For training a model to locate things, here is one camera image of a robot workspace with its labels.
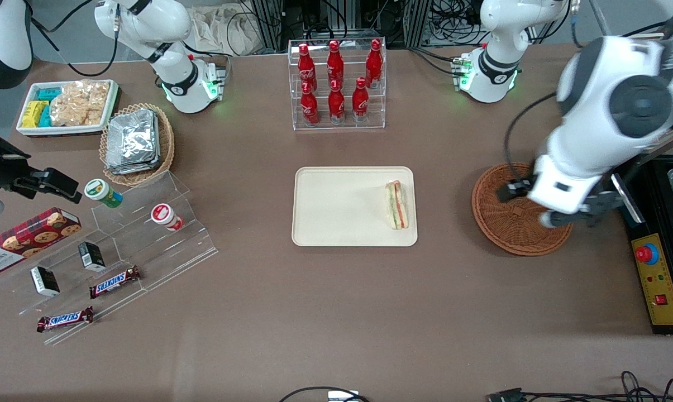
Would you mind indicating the brown round wicker basket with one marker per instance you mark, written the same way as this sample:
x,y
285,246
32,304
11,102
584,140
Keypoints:
x,y
504,229

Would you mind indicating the green lid snack cup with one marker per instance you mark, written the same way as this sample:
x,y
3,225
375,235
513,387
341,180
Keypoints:
x,y
103,192

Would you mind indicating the clear cracker bag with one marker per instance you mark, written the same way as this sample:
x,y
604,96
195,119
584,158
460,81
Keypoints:
x,y
79,103

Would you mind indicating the white rectangular snack tray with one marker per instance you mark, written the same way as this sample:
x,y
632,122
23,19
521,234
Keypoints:
x,y
62,130

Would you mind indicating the aluminium frame post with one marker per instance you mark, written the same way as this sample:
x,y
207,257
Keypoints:
x,y
417,22
269,22

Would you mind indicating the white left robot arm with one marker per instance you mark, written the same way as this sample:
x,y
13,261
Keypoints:
x,y
610,100

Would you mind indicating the red tartan cookie box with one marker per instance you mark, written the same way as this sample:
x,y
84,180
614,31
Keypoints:
x,y
29,240

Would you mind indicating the clear acrylic step display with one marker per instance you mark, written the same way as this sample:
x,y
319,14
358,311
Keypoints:
x,y
163,251

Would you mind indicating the red lid snack cup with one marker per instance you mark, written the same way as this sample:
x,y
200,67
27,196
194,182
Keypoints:
x,y
166,216

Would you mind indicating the red emergency stop button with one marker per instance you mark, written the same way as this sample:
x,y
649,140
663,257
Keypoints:
x,y
646,254

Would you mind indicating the red cola bottle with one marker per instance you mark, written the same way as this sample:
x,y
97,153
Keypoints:
x,y
374,62
336,103
360,100
306,67
335,64
309,106

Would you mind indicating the silver metal plate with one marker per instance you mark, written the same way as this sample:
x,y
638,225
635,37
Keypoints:
x,y
633,209

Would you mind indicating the teal snack packet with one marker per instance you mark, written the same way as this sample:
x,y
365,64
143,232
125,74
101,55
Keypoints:
x,y
45,117
49,93

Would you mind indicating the silver foil wrapped package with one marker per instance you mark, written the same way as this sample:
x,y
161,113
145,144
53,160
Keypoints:
x,y
132,142

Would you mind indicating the beige plastic tray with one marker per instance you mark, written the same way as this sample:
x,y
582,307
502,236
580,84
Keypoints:
x,y
342,206

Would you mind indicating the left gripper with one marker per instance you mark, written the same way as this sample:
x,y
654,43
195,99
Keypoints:
x,y
511,191

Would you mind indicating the black yellow-panel control box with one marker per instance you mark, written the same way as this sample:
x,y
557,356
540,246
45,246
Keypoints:
x,y
663,312

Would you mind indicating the small black box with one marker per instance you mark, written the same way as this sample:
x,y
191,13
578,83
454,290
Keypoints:
x,y
91,257
44,281

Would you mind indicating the clear acrylic bottle rack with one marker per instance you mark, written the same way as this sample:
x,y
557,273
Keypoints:
x,y
339,125

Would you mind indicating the small white device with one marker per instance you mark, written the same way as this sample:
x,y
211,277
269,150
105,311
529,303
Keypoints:
x,y
342,397

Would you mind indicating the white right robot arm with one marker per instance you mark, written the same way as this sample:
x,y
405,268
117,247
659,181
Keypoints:
x,y
180,84

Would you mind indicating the triangle sandwich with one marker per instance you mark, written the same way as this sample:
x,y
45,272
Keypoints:
x,y
396,206

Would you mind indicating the light tan wicker basket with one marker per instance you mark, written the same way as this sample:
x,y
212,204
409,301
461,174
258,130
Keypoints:
x,y
166,145

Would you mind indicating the brown snickers bar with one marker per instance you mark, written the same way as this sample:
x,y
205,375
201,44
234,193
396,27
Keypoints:
x,y
114,282
65,319

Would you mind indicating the yellow snack packet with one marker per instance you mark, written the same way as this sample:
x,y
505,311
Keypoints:
x,y
33,114

